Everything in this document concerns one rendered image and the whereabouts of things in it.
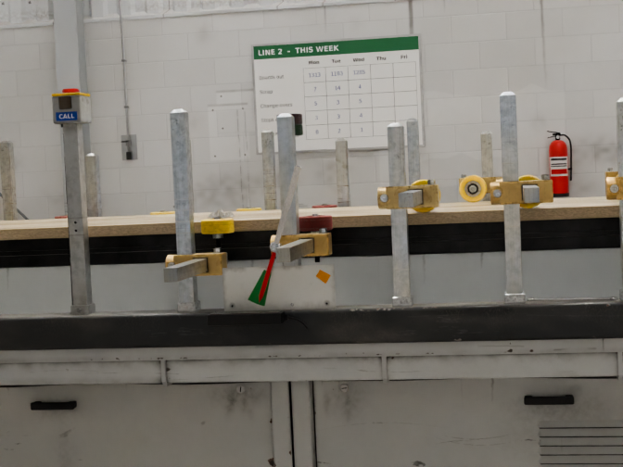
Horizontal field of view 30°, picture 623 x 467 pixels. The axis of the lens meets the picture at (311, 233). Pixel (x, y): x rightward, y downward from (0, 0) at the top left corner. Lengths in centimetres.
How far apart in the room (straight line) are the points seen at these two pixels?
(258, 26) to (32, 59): 204
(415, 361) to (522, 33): 730
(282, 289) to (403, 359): 32
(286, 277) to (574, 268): 69
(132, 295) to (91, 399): 31
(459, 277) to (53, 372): 100
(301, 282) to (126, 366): 48
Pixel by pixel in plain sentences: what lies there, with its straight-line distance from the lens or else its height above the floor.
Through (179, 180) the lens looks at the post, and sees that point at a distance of 270.
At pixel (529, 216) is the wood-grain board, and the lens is 280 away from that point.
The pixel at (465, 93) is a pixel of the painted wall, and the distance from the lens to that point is 978.
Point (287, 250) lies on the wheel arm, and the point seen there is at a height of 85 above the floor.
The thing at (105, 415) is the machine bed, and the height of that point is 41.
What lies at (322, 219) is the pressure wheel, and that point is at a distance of 273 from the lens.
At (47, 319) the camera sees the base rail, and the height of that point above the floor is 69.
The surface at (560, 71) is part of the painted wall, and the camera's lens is 979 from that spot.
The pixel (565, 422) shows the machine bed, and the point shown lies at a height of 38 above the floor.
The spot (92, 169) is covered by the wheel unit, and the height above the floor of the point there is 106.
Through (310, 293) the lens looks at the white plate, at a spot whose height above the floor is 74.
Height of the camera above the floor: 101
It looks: 3 degrees down
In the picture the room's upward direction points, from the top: 3 degrees counter-clockwise
